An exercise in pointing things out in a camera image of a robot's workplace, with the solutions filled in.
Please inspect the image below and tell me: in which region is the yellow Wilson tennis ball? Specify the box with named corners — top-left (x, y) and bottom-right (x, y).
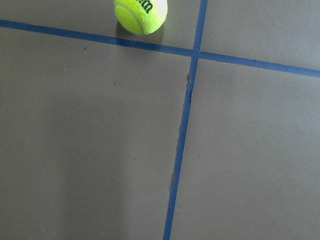
top-left (114, 0), bottom-right (168, 36)

